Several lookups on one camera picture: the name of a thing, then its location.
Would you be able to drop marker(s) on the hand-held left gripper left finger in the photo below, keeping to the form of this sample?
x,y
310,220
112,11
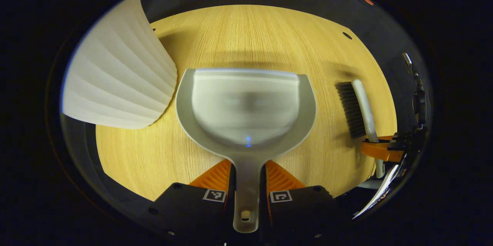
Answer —
x,y
185,207

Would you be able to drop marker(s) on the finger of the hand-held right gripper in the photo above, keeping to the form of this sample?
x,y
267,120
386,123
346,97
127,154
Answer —
x,y
385,137
381,151

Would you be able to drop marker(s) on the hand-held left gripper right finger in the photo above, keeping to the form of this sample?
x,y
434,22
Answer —
x,y
304,211

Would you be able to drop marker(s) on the small white broom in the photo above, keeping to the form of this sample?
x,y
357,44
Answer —
x,y
364,103

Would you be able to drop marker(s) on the white dustpan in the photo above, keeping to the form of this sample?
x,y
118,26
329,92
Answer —
x,y
246,103

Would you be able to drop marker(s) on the white ribbed garbage bin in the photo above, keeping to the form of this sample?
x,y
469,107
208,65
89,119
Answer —
x,y
119,80

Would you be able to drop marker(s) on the wooden desktop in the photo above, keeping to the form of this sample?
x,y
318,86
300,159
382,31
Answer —
x,y
250,34

